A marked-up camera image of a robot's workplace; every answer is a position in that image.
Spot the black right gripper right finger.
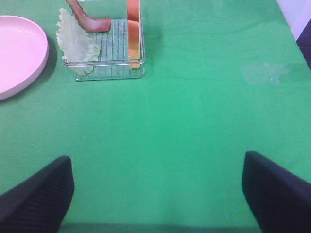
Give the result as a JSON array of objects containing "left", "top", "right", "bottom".
[{"left": 242, "top": 151, "right": 311, "bottom": 233}]

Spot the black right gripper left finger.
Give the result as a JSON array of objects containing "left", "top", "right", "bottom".
[{"left": 0, "top": 156, "right": 74, "bottom": 233}]

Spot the green lettuce leaf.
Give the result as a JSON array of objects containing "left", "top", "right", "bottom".
[{"left": 56, "top": 8, "right": 101, "bottom": 63}]

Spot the pink ham strip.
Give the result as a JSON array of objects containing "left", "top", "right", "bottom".
[{"left": 66, "top": 0, "right": 111, "bottom": 33}]

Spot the toast bread slice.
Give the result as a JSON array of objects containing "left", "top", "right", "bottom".
[{"left": 127, "top": 0, "right": 140, "bottom": 60}]

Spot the green tablecloth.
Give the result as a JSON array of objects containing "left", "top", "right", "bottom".
[{"left": 0, "top": 0, "right": 311, "bottom": 227}]

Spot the clear right plastic container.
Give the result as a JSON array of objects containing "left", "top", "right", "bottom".
[{"left": 63, "top": 0, "right": 145, "bottom": 81}]

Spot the pink round plate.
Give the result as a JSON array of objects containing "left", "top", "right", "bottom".
[{"left": 0, "top": 15, "right": 49, "bottom": 100}]

